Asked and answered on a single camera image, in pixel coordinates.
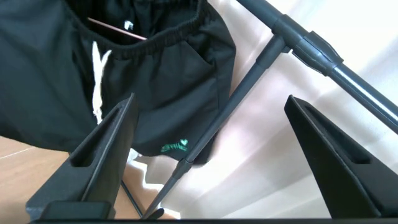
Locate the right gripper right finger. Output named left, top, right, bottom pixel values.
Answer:
left=284, top=95, right=398, bottom=218

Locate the black garment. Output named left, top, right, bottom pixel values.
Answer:
left=0, top=0, right=237, bottom=166

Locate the pink clothes hanger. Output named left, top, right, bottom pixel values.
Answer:
left=86, top=17, right=148, bottom=42

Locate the black clothes rack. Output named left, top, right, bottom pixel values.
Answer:
left=119, top=0, right=398, bottom=220

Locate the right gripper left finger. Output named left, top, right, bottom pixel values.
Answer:
left=25, top=92, right=140, bottom=220

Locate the beige curtain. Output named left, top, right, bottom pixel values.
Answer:
left=123, top=0, right=398, bottom=219

